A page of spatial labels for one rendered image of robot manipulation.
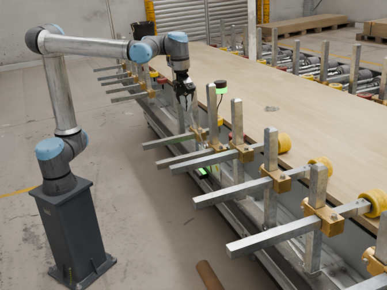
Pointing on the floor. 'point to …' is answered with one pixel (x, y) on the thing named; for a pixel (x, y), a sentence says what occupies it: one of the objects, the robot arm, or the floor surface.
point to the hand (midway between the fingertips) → (186, 109)
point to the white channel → (251, 30)
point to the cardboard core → (208, 275)
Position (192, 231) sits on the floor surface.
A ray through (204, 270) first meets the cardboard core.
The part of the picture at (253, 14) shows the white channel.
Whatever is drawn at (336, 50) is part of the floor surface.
